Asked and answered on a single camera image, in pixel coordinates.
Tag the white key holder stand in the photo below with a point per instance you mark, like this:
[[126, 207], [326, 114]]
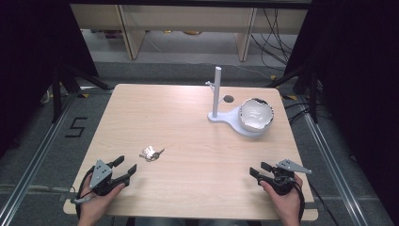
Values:
[[227, 117]]

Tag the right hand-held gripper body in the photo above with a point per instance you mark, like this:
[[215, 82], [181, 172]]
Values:
[[284, 177]]

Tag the black metal stand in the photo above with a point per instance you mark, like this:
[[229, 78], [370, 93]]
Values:
[[302, 84], [67, 84]]

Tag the aluminium floor rail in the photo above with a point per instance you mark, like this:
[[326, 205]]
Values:
[[34, 157], [335, 166]]

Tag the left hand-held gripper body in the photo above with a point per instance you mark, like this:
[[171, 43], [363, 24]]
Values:
[[101, 177]]

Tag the bunch of silver keys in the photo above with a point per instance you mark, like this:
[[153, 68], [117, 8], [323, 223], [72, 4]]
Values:
[[151, 153]]

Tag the wooden shelf unit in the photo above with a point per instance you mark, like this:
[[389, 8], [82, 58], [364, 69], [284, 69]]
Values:
[[185, 26]]

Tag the person's right hand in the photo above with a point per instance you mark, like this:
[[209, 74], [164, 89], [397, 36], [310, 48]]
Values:
[[284, 204]]

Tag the person's left hand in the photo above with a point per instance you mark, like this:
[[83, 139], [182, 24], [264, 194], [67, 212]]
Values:
[[98, 204]]

